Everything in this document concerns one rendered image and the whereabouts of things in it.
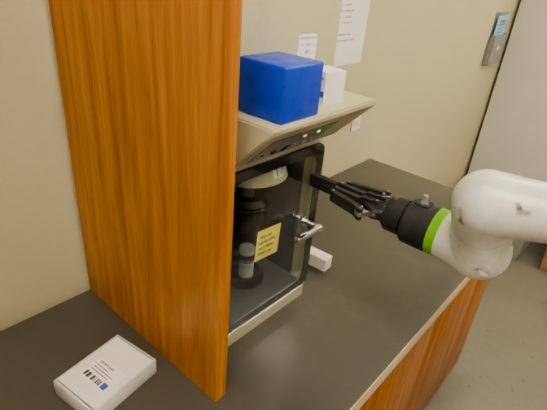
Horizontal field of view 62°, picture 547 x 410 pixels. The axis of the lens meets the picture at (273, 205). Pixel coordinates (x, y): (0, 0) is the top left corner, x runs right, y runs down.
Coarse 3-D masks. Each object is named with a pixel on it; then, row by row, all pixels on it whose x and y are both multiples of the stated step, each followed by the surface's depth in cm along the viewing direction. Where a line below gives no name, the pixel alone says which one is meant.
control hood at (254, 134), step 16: (352, 96) 91; (240, 112) 76; (320, 112) 80; (336, 112) 81; (352, 112) 86; (240, 128) 73; (256, 128) 71; (272, 128) 70; (288, 128) 72; (304, 128) 76; (336, 128) 94; (240, 144) 75; (256, 144) 72; (240, 160) 76
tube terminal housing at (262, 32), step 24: (264, 0) 73; (288, 0) 78; (312, 0) 82; (336, 0) 88; (264, 24) 75; (288, 24) 80; (312, 24) 85; (336, 24) 91; (264, 48) 78; (288, 48) 82; (312, 144) 100; (240, 168) 85; (264, 312) 112; (240, 336) 108
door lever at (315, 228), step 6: (306, 216) 107; (306, 222) 107; (312, 222) 106; (312, 228) 103; (318, 228) 104; (300, 234) 101; (306, 234) 101; (312, 234) 103; (294, 240) 100; (300, 240) 100
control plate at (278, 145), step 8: (320, 128) 84; (328, 128) 88; (296, 136) 79; (312, 136) 88; (272, 144) 75; (280, 144) 79; (288, 144) 83; (296, 144) 87; (264, 152) 78; (256, 160) 82
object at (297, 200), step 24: (264, 168) 88; (288, 168) 95; (312, 168) 102; (240, 192) 86; (264, 192) 91; (288, 192) 98; (312, 192) 105; (240, 216) 88; (264, 216) 94; (288, 216) 102; (312, 216) 110; (240, 240) 91; (288, 240) 106; (240, 264) 94; (264, 264) 102; (288, 264) 110; (240, 288) 98; (264, 288) 105; (288, 288) 114; (240, 312) 102
